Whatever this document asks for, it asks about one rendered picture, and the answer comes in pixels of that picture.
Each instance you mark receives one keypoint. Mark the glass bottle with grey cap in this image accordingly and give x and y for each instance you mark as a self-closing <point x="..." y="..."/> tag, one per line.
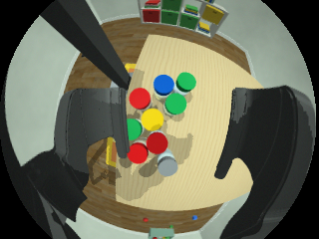
<point x="167" y="165"/>

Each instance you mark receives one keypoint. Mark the clear glass bottle with green cap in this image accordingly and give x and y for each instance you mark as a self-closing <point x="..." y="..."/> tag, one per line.
<point x="135" y="128"/>

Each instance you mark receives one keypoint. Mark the yellow bottle cap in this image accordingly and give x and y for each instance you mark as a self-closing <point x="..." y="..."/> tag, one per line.
<point x="152" y="119"/>

